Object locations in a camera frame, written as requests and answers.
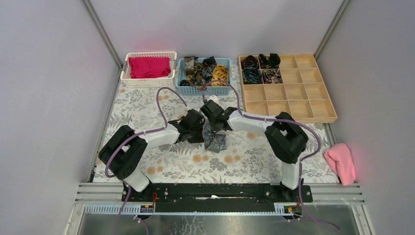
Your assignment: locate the grey leaf pattern tie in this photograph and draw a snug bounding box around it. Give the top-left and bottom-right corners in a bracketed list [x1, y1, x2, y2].
[202, 124, 227, 153]

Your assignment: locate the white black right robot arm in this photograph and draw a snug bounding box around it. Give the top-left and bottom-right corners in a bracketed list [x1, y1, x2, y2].
[201, 100, 308, 202]

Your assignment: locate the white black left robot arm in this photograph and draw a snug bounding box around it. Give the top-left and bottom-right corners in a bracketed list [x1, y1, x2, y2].
[98, 109, 205, 201]

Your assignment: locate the floral tablecloth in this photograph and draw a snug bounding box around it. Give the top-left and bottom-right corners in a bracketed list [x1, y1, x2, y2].
[94, 66, 340, 184]

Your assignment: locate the light blue plastic basket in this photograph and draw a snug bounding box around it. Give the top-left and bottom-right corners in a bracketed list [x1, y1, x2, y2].
[176, 58, 232, 95]

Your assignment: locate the yellow patterned tie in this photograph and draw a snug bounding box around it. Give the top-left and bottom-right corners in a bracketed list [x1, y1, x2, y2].
[210, 65, 230, 87]

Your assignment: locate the dark navy red tie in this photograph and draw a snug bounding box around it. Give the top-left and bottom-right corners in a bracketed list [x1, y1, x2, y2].
[195, 56, 217, 86]

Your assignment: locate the rolled navy blue tie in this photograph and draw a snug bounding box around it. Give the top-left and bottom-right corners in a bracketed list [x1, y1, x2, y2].
[242, 67, 262, 84]

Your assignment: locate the wooden compartment tray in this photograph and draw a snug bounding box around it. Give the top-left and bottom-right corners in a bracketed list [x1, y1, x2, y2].
[238, 54, 338, 123]

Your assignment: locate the orange floral tie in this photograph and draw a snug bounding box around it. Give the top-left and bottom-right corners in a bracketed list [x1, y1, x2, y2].
[179, 56, 207, 91]

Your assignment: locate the rolled dark red tie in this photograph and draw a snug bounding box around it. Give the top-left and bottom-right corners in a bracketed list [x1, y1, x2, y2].
[240, 55, 259, 69]

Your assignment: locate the rolled multicolour tie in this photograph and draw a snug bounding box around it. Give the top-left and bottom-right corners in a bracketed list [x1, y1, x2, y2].
[262, 69, 282, 84]

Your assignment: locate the white plastic basket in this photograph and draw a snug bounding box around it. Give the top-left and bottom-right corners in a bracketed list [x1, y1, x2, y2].
[120, 51, 177, 88]

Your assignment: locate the magenta cloth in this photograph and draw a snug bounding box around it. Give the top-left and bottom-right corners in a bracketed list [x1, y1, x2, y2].
[128, 57, 171, 79]

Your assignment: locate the rolled black tie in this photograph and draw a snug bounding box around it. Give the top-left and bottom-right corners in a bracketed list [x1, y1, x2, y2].
[258, 53, 281, 69]

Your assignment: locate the pink cloth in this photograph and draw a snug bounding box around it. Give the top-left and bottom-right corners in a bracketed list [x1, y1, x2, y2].
[324, 143, 356, 186]

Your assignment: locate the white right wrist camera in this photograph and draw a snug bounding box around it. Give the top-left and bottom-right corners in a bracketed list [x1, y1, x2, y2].
[207, 95, 220, 105]

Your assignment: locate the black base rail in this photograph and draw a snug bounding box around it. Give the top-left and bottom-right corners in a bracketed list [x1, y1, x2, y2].
[121, 183, 313, 213]

